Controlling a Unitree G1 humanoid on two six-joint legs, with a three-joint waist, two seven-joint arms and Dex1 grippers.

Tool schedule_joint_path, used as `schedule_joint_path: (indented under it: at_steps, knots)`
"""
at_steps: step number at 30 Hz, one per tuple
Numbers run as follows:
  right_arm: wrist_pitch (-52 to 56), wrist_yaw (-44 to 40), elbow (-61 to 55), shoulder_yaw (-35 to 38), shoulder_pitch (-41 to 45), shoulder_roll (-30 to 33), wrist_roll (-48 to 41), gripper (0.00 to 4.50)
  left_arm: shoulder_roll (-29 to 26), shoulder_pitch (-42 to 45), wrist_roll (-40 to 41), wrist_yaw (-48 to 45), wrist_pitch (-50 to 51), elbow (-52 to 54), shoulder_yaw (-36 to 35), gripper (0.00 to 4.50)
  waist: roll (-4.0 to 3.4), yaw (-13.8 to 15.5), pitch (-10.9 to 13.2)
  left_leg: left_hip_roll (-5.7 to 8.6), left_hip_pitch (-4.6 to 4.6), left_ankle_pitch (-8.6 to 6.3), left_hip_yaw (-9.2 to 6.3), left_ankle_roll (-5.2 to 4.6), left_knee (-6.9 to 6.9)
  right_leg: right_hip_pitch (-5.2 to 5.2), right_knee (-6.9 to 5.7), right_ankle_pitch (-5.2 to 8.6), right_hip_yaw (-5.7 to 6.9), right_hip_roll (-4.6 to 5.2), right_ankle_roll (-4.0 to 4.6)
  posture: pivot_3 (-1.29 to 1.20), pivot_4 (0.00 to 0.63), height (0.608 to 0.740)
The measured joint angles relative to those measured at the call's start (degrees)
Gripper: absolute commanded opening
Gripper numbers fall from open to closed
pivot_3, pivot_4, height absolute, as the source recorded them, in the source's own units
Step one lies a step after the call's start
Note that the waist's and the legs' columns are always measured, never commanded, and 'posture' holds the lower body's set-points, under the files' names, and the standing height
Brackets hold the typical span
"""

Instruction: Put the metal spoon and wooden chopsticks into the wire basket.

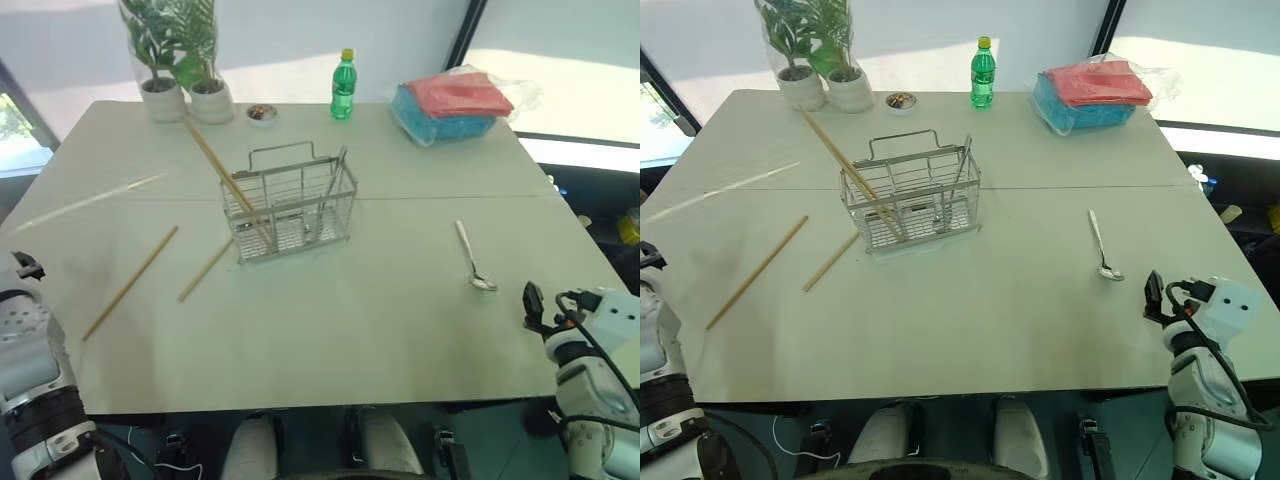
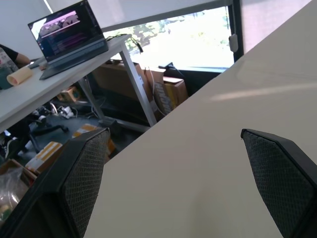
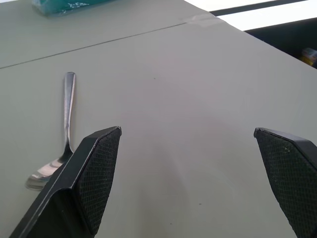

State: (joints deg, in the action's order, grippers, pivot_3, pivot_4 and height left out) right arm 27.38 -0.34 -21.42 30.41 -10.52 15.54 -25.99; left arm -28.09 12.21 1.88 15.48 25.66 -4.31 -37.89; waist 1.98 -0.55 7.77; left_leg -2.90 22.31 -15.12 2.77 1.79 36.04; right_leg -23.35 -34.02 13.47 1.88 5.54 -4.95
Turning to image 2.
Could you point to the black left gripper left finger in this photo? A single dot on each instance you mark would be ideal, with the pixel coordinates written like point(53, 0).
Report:
point(76, 178)

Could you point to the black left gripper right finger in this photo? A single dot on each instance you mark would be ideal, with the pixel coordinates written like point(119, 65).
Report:
point(282, 178)

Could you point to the white and orange carton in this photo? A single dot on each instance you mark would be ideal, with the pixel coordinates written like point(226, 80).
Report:
point(86, 130)
point(47, 155)

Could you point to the black office chair base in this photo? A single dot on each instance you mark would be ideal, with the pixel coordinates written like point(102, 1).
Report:
point(44, 131)

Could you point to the open cardboard box with plastic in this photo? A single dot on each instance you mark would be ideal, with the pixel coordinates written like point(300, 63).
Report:
point(15, 183)

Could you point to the small box with green circle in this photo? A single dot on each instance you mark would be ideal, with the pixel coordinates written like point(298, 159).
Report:
point(70, 95)

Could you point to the white office desk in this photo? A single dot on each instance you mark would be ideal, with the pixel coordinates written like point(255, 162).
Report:
point(62, 79)

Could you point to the large brown cardboard box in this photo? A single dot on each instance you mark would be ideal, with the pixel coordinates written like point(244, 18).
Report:
point(119, 79)

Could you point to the dark green container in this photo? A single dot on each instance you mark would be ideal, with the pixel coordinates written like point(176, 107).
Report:
point(5, 78)

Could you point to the yellow printed cardboard box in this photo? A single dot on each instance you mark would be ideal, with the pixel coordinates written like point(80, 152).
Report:
point(171, 94)

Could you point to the dark open laptop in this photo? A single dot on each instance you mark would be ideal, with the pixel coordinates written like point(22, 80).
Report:
point(69, 42)

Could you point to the seated person in black shirt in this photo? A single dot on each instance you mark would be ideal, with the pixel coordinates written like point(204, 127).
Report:
point(10, 58)

